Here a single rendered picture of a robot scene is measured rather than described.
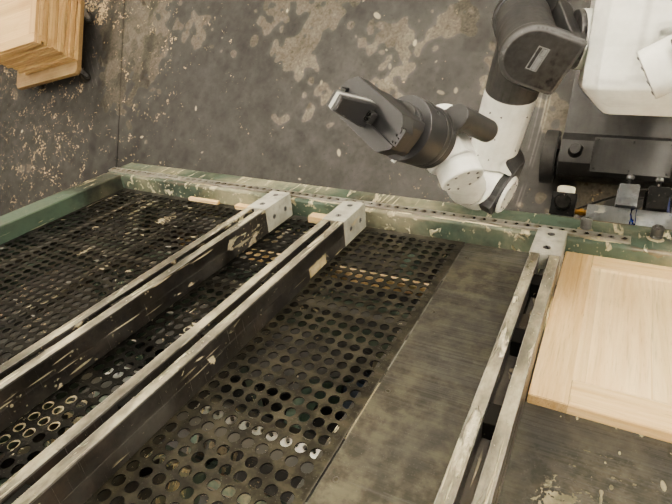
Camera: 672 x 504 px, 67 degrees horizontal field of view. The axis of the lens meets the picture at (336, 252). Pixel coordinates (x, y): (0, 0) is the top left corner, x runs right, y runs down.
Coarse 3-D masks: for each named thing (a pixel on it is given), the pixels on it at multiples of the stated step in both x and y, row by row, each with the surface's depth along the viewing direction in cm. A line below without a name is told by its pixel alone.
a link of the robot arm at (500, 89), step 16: (512, 0) 82; (528, 0) 80; (544, 0) 82; (496, 16) 85; (512, 16) 79; (528, 16) 76; (544, 16) 76; (496, 32) 83; (496, 48) 83; (496, 64) 82; (496, 80) 84; (496, 96) 85; (512, 96) 84; (528, 96) 84
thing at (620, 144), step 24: (576, 72) 183; (576, 96) 183; (576, 120) 182; (600, 120) 179; (624, 120) 176; (648, 120) 172; (576, 144) 174; (600, 144) 176; (624, 144) 173; (648, 144) 170; (576, 168) 179; (600, 168) 176; (624, 168) 172; (648, 168) 169
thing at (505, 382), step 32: (544, 256) 104; (544, 288) 93; (512, 320) 85; (544, 320) 90; (512, 352) 82; (480, 384) 73; (512, 384) 72; (480, 416) 67; (512, 416) 67; (480, 448) 67; (448, 480) 59; (480, 480) 59
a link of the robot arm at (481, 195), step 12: (480, 180) 89; (492, 180) 95; (504, 180) 94; (456, 192) 89; (468, 192) 89; (480, 192) 91; (492, 192) 95; (468, 204) 94; (480, 204) 95; (492, 204) 95
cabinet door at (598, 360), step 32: (576, 256) 112; (576, 288) 101; (608, 288) 101; (640, 288) 100; (576, 320) 92; (608, 320) 92; (640, 320) 91; (544, 352) 85; (576, 352) 85; (608, 352) 85; (640, 352) 84; (544, 384) 79; (576, 384) 78; (608, 384) 78; (640, 384) 78; (608, 416) 73; (640, 416) 72
